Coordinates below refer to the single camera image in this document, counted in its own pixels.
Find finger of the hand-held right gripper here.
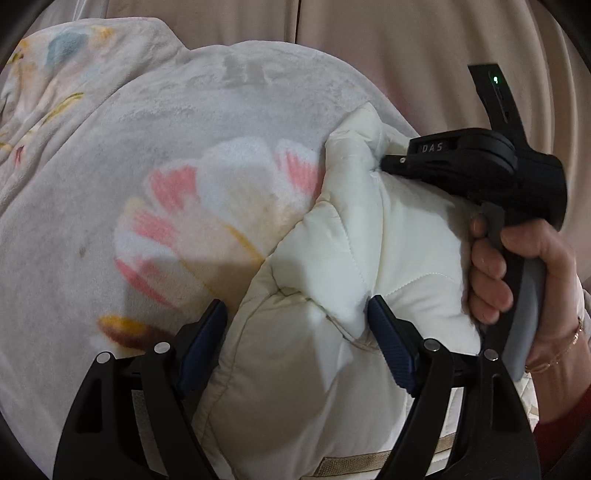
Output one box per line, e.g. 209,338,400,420
379,130,468,180

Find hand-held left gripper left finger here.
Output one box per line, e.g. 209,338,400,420
52,299,228,480

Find person's right forearm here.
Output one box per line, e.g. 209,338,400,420
526,288,591,467

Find thin gold bracelet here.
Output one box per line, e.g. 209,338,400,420
525,316,586,374

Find beige draped cloth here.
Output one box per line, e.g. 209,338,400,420
0,0,591,296

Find person's right hand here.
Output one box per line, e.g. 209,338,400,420
467,216,586,366

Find floral fleece blanket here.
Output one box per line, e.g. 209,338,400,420
0,18,416,480

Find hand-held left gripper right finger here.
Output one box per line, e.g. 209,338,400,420
368,295,542,480

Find white quilted comforter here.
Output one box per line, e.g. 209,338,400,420
191,102,539,480

